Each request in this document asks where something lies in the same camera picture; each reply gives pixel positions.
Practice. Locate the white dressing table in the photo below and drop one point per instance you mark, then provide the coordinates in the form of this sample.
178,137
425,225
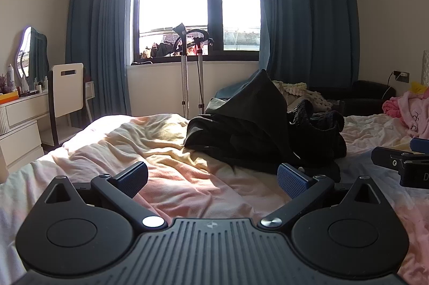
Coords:
23,109

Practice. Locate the dark framed window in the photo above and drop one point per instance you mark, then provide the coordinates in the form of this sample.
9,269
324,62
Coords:
174,3

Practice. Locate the white spray bottle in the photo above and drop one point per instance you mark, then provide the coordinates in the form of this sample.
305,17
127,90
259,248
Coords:
11,77

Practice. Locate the garment steamer stand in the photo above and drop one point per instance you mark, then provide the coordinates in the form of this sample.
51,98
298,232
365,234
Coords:
183,77

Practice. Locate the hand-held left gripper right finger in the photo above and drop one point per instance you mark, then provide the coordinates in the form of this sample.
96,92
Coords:
291,179

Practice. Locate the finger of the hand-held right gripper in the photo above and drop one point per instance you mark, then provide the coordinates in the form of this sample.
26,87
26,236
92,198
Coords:
420,145
388,157

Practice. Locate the cream bobble blanket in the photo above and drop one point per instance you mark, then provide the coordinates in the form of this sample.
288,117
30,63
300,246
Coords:
315,97

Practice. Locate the wall socket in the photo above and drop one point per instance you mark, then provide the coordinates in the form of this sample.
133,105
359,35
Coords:
401,76

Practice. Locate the wavy framed mirror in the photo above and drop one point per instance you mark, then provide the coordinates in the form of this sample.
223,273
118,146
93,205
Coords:
33,54

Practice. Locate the blue curtain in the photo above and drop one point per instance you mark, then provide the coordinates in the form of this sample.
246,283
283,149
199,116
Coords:
100,37
301,20

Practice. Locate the light blue cloth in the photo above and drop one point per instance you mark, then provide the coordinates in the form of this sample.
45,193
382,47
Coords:
228,91

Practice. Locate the pink clothes pile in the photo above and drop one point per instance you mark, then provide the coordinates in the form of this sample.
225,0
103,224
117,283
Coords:
412,111

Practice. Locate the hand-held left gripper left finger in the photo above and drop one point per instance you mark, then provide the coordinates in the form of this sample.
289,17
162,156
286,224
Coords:
132,178

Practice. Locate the white chair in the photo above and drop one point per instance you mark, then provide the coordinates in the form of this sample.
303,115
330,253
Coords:
68,90

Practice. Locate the dark hanging clothes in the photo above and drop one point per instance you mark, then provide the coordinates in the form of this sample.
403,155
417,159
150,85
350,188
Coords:
164,50

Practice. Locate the orange box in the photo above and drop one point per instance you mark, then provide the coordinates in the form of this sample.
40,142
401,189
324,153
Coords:
8,97

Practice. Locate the dark hooded garment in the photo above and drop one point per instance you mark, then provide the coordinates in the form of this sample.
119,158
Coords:
248,111

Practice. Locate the black sofa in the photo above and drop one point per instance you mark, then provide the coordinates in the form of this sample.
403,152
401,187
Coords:
365,97

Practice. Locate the yellow plush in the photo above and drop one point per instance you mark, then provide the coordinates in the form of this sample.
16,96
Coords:
417,87

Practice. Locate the white drawer unit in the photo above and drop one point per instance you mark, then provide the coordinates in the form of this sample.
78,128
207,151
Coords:
20,147

